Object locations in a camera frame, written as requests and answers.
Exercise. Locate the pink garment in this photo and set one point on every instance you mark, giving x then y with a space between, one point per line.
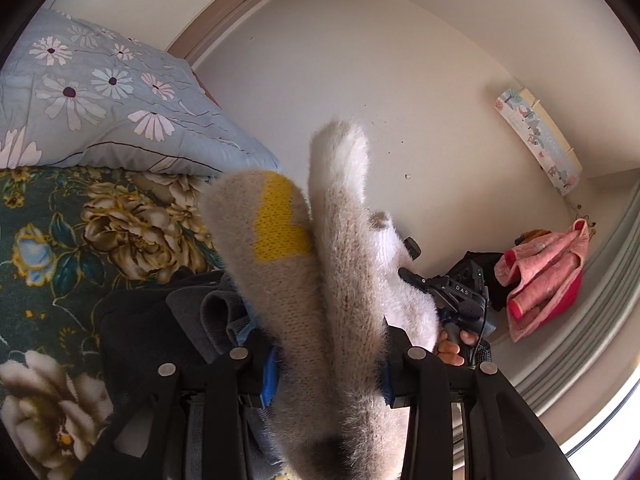
545 280

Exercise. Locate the fuzzy beige yellow sock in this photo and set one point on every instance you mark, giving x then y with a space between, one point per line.
340 285

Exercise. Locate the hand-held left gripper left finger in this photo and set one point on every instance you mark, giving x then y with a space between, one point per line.
270 377

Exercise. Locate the teal floral blanket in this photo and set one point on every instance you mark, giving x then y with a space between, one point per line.
60 260

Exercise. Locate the blue floral pillow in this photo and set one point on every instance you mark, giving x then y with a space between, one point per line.
100 125

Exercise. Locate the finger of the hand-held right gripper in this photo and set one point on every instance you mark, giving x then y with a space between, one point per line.
411 248
417 280

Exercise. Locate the pastel printed wall box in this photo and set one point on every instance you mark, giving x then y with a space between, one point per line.
535 135

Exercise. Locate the dark garment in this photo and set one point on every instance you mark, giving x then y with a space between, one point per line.
145 320

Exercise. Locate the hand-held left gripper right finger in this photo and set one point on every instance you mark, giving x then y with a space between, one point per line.
387 385

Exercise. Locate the beige door frame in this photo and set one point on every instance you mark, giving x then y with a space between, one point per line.
225 20

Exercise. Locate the person's right hand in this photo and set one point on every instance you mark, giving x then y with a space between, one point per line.
451 352

